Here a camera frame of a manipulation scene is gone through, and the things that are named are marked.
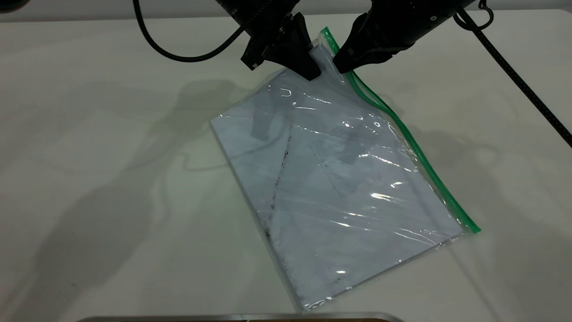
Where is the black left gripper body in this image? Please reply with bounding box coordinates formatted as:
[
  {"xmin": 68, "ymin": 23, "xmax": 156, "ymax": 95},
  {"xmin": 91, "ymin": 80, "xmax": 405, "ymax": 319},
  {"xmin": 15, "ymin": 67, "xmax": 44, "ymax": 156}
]
[{"xmin": 249, "ymin": 12, "xmax": 306, "ymax": 64}]

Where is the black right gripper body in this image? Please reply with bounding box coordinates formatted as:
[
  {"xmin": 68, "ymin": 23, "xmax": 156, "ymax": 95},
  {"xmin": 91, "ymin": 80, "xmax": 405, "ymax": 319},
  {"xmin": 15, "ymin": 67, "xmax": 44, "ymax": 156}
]
[{"xmin": 366, "ymin": 0, "xmax": 432, "ymax": 46}]

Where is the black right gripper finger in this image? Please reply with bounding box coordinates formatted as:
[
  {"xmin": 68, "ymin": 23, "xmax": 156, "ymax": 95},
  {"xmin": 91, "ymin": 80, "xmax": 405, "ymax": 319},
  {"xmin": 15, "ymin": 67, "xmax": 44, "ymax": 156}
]
[
  {"xmin": 333, "ymin": 12, "xmax": 377, "ymax": 66},
  {"xmin": 336, "ymin": 42, "xmax": 415, "ymax": 74}
]

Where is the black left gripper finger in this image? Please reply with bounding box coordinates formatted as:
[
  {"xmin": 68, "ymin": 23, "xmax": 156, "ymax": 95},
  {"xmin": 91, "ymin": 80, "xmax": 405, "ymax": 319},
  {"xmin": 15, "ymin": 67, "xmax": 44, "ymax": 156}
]
[
  {"xmin": 290, "ymin": 13, "xmax": 322, "ymax": 78},
  {"xmin": 269, "ymin": 33, "xmax": 316, "ymax": 82}
]

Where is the clear plastic bag green zipper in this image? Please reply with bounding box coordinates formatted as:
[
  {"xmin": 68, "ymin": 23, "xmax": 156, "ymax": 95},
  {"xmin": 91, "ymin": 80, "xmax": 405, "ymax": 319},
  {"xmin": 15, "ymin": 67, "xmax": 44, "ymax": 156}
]
[{"xmin": 210, "ymin": 27, "xmax": 482, "ymax": 312}]

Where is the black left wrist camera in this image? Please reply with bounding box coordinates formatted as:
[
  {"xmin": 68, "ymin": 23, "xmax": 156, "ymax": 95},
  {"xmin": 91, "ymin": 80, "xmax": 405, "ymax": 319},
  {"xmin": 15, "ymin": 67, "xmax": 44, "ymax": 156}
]
[{"xmin": 240, "ymin": 38, "xmax": 269, "ymax": 71}]

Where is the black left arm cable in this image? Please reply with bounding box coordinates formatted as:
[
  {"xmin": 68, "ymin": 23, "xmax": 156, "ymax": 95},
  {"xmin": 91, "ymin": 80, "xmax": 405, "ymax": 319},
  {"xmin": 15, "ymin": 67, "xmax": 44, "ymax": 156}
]
[{"xmin": 133, "ymin": 0, "xmax": 245, "ymax": 63}]

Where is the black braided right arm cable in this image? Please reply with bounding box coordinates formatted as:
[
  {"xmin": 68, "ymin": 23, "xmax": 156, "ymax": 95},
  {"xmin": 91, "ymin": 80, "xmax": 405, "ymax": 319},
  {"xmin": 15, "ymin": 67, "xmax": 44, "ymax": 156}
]
[{"xmin": 454, "ymin": 0, "xmax": 572, "ymax": 148}]

